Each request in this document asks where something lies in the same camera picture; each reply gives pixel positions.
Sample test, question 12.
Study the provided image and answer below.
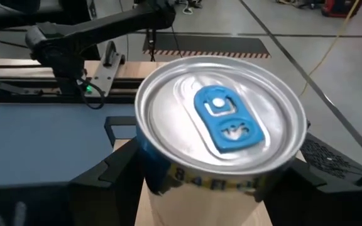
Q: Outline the wooden shelf with black frame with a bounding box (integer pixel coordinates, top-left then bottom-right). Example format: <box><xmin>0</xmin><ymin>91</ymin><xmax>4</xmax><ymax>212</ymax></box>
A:
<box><xmin>104</xmin><ymin>115</ymin><xmax>307</xmax><ymax>226</ymax></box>

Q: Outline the black floor mat striped edge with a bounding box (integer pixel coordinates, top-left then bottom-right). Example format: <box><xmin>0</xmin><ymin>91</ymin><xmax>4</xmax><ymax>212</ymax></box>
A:
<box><xmin>142</xmin><ymin>33</ymin><xmax>272</xmax><ymax>60</ymax></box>

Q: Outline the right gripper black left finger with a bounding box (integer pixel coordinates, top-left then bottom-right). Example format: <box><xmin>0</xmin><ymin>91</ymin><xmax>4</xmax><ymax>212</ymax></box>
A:
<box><xmin>69</xmin><ymin>137</ymin><xmax>147</xmax><ymax>226</ymax></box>

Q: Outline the grey metal mounting plate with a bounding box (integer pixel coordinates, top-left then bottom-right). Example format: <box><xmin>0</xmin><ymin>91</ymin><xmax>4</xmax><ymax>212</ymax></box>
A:
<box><xmin>89</xmin><ymin>40</ymin><xmax>127</xmax><ymax>98</ymax></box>

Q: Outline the blue silver Red Bull can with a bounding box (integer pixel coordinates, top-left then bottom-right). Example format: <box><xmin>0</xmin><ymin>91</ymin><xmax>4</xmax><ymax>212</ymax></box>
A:
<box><xmin>134</xmin><ymin>55</ymin><xmax>308</xmax><ymax>226</ymax></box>

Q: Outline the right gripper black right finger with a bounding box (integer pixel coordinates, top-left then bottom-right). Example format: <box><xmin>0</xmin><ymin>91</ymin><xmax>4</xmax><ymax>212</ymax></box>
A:
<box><xmin>262</xmin><ymin>158</ymin><xmax>347</xmax><ymax>226</ymax></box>

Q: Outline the yellow floor cable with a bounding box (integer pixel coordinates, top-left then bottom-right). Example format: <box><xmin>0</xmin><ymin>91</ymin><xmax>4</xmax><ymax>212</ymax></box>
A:
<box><xmin>299</xmin><ymin>0</ymin><xmax>362</xmax><ymax>97</ymax></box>

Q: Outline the red black equipment case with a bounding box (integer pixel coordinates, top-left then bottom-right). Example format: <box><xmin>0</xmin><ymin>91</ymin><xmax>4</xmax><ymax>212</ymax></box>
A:
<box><xmin>321</xmin><ymin>0</ymin><xmax>362</xmax><ymax>18</ymax></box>

